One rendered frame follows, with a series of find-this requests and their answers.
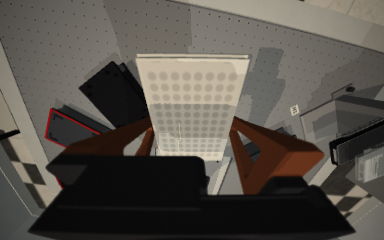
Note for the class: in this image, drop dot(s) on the grey shelf rack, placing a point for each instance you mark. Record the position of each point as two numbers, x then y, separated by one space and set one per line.
344 114

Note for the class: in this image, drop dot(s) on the white microplate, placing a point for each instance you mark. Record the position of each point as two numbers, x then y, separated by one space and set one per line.
192 99

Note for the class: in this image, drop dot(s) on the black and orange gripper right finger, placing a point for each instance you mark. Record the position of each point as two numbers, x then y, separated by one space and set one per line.
281 155

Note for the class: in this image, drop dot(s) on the black microplate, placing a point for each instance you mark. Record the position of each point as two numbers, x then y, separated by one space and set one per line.
344 149

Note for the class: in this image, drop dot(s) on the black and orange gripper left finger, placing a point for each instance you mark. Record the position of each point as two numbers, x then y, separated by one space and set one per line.
113 142

